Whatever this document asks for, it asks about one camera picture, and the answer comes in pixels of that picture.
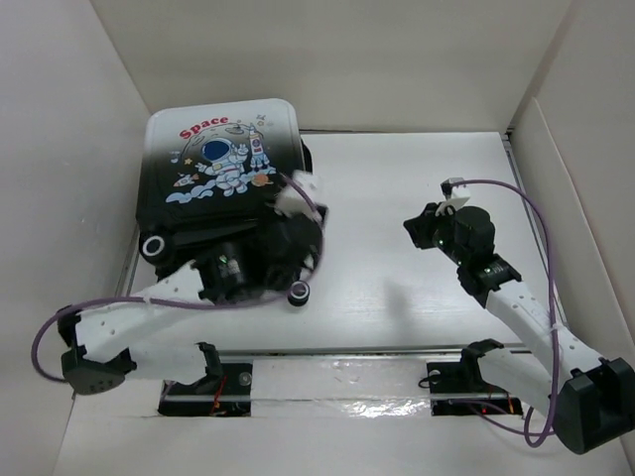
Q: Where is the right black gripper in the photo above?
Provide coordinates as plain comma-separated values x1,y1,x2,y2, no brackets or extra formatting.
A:
402,201,467,267

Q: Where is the black suitcase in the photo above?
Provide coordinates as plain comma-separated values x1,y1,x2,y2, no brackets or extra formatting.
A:
136,98,314,280

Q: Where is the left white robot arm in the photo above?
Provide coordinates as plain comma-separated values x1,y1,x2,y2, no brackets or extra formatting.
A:
57,213,324,396

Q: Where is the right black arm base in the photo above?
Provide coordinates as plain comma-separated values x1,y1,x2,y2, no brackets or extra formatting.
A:
418,362,524,417

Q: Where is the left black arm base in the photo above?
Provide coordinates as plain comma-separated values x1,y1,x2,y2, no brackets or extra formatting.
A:
158,362,253,417

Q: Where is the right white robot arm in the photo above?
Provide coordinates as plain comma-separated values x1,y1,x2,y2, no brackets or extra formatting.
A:
404,202,634,454

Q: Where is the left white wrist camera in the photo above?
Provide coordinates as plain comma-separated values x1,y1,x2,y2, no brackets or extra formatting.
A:
274,171,321,219

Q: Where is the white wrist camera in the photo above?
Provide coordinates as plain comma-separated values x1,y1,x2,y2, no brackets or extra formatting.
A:
274,171,321,219
436,178,471,216

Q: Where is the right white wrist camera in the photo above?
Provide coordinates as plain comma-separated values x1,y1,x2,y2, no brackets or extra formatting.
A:
436,178,471,216

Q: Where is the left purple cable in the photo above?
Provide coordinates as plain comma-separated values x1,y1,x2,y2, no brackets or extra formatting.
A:
30,173,326,383

